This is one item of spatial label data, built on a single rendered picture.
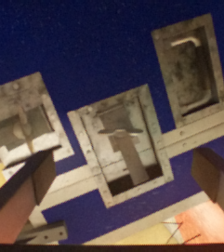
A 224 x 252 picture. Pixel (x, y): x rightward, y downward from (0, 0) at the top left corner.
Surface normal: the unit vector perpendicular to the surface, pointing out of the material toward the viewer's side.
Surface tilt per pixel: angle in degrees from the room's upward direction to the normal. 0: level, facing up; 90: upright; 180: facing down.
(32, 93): 90
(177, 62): 90
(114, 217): 90
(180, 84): 90
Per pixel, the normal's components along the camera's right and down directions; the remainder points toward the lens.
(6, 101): 0.18, 0.21
